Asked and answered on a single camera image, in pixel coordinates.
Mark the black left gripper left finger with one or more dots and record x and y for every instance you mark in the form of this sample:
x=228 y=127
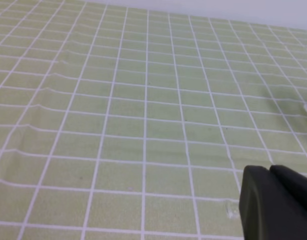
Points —
x=267 y=210

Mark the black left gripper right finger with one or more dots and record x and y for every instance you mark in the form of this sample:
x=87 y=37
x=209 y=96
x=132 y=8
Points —
x=293 y=182

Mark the green white-grid tablecloth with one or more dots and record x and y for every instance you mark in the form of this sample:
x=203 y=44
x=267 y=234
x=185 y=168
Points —
x=120 y=123

